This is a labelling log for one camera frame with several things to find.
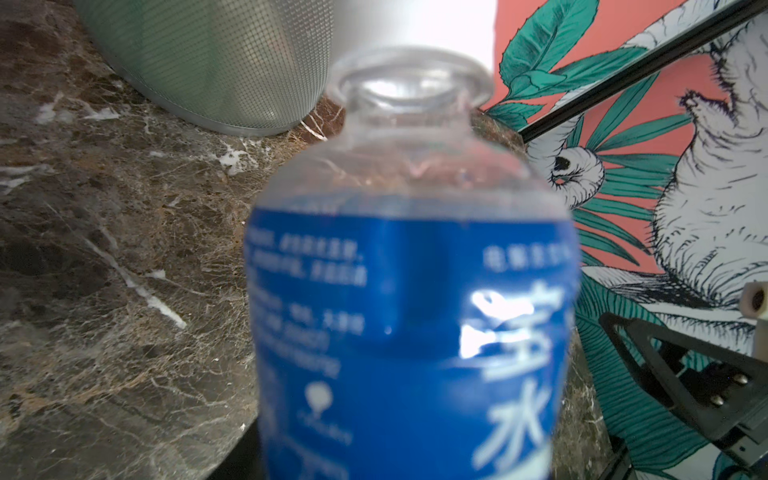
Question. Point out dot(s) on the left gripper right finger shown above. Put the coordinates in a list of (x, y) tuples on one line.
[(620, 466)]

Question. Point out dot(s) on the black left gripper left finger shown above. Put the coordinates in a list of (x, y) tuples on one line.
[(244, 461)]

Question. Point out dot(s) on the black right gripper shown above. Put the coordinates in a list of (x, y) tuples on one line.
[(717, 392)]

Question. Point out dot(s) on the clear bottle blue label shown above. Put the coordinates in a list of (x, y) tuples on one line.
[(411, 285)]

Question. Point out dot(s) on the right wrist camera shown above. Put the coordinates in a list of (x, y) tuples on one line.
[(753, 305)]

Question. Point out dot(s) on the black right corner post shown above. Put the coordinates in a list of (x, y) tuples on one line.
[(718, 24)]

